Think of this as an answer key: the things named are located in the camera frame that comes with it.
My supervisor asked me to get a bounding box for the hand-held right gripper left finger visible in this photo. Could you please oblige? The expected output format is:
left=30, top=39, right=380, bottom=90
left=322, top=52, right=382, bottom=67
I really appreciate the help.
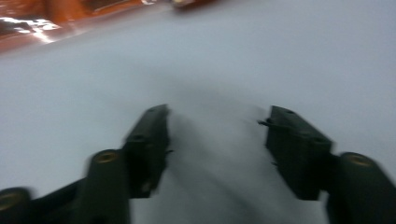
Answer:
left=121, top=104, right=172, bottom=200

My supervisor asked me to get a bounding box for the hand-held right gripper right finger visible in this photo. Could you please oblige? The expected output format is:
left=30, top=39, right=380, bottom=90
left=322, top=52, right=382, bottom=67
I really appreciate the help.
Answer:
left=257, top=105, right=334, bottom=202

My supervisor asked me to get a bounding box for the orange glossy packet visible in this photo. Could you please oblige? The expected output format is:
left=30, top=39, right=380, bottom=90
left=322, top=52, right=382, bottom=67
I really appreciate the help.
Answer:
left=0, top=0, right=157, bottom=54

